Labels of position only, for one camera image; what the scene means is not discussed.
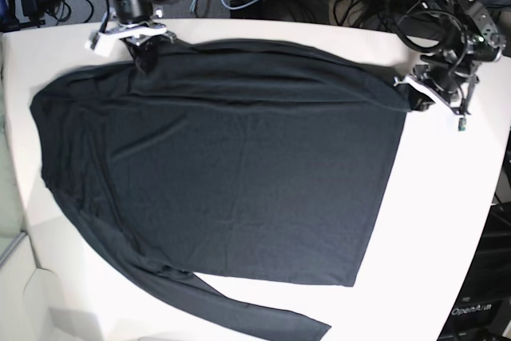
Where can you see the black OpenArm case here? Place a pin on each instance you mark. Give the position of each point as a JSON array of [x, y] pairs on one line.
[[482, 309]]

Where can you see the dark navy long-sleeve shirt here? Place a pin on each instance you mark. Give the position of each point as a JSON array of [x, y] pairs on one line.
[[250, 159]]

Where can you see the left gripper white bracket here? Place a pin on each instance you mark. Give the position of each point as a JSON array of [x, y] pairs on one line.
[[439, 82]]

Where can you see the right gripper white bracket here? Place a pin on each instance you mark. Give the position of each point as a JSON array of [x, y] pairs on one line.
[[136, 23]]

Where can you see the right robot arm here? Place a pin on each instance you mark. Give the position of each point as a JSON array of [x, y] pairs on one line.
[[136, 24]]

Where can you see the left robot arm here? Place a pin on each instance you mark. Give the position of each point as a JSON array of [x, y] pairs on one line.
[[470, 32]]

